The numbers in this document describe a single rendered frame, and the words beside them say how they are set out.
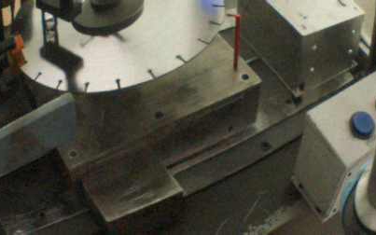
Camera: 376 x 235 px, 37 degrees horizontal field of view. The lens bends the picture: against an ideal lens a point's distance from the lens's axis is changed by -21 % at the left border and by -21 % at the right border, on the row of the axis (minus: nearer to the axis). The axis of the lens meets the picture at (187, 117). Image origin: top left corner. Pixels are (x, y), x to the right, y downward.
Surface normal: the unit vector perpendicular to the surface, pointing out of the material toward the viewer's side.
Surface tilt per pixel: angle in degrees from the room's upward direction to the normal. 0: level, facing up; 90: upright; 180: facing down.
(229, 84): 0
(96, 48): 0
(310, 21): 0
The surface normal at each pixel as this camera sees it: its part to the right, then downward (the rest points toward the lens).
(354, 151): 0.01, -0.65
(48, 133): 0.51, 0.66
